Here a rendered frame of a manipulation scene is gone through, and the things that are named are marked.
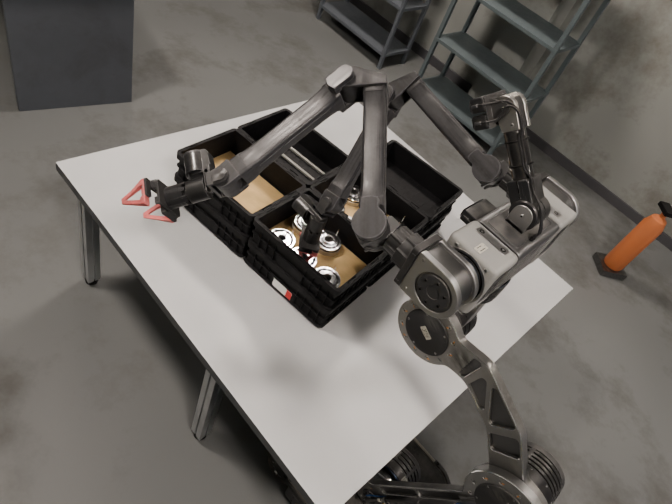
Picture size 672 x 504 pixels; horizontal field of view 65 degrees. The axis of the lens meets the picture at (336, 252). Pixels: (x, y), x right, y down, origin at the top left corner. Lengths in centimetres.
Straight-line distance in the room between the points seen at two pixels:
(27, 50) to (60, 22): 24
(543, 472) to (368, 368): 63
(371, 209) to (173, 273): 97
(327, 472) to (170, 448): 88
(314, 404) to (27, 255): 169
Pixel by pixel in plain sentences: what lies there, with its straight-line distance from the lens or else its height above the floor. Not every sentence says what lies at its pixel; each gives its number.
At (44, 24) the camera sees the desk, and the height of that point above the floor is 54.
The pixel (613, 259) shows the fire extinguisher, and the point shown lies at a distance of 421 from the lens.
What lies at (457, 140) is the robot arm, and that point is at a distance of 160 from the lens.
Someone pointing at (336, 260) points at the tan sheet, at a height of 83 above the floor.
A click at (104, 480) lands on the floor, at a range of 234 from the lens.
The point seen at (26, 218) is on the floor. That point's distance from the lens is 308.
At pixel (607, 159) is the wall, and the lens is 498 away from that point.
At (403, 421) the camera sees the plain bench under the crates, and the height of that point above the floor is 70.
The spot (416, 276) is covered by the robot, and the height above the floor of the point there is 145.
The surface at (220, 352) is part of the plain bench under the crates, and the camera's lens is 177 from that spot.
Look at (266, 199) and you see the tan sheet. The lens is 207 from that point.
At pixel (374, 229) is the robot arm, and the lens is 114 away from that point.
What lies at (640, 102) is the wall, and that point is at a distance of 482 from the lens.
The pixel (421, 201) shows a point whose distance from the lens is 237.
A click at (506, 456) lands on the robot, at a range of 156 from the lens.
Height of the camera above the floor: 222
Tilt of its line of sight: 45 degrees down
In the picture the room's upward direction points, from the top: 24 degrees clockwise
